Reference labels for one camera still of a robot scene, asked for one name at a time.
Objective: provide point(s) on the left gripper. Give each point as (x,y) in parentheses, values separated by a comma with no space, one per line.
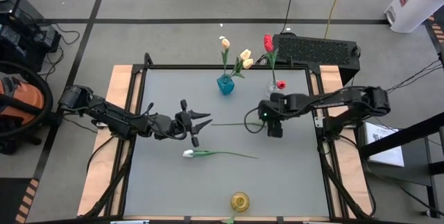
(184,123)

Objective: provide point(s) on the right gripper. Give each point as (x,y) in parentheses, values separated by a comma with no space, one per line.
(274,116)

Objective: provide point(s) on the red artificial tulip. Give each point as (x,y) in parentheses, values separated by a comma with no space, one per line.
(270,48)
(281,85)
(267,39)

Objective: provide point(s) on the cream artificial tulip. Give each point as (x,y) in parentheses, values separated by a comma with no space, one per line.
(225,43)
(248,64)
(245,54)

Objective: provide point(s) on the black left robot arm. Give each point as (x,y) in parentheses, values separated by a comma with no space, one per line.
(111,116)

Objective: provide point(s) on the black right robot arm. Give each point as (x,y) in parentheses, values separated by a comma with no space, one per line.
(329,101)

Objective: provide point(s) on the clear glass vase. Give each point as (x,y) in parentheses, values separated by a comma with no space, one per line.
(272,90)

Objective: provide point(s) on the blue glass vase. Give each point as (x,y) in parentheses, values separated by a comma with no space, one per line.
(225,86)

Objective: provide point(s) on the yellow glass vase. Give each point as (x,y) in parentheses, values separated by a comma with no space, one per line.
(240,202)

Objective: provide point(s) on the wooden table side board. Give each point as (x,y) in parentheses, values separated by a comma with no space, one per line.
(329,78)
(118,78)

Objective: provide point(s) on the black perforated computer case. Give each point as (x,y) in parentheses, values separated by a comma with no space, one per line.
(312,50)

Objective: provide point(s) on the white paper manual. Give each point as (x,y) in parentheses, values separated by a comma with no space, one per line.
(385,147)

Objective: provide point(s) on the black metal stand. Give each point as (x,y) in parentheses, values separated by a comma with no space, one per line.
(402,135)

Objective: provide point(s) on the orange and black vacuum cleaner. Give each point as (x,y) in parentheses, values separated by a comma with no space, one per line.
(24,95)

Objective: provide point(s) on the white bin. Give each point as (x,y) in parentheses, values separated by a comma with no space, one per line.
(416,2)

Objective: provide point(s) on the black metal table frame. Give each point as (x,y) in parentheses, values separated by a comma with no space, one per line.
(173,67)

